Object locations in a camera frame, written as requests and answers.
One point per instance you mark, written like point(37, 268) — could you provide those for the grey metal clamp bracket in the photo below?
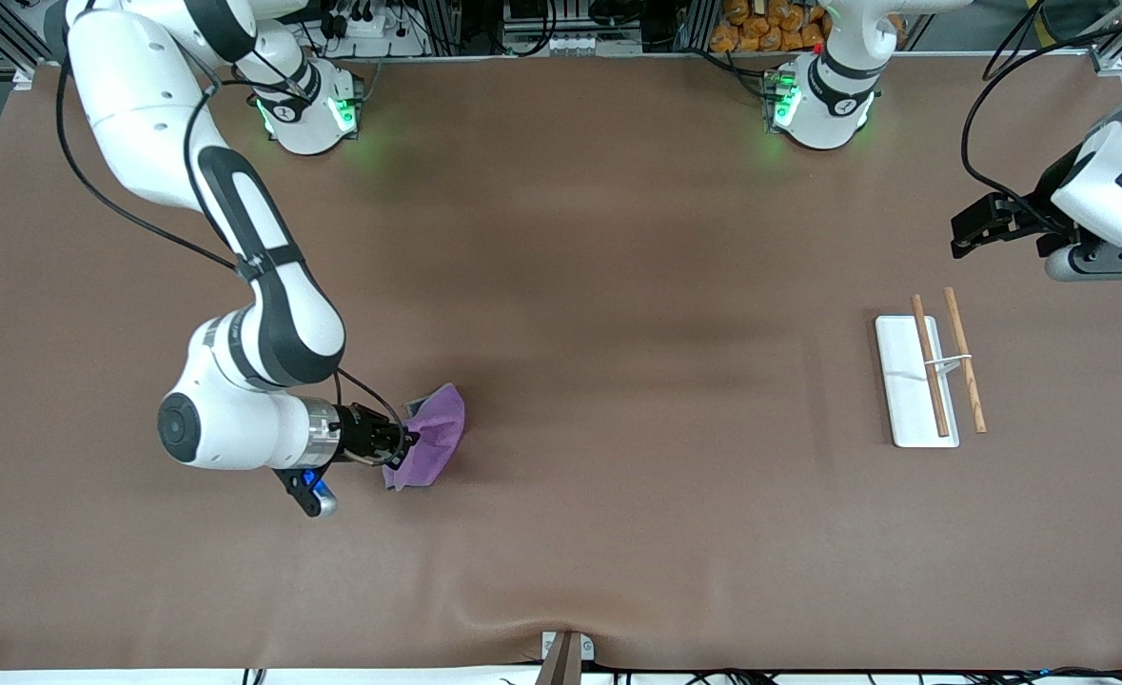
point(549, 645)

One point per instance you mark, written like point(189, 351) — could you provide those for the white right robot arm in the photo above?
point(142, 95)

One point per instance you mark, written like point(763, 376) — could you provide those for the brown camera mount pole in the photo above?
point(560, 671)

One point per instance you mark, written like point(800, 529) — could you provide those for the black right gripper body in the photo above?
point(361, 433)

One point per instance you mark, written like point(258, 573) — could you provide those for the white rack with wooden bars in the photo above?
point(908, 400)

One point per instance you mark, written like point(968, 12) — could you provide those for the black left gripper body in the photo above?
point(1046, 194)

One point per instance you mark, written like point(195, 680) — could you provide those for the bag of orange snacks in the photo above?
point(760, 29)

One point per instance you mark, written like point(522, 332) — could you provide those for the purple towel with grey edge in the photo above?
point(437, 438)

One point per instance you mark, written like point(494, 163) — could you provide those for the aluminium frame profile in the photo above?
point(1114, 52)

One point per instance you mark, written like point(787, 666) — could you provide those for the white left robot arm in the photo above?
point(1108, 181)

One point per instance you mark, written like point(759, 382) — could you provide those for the brown table mat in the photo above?
point(618, 476)

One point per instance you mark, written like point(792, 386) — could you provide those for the white socket strip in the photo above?
point(570, 43)

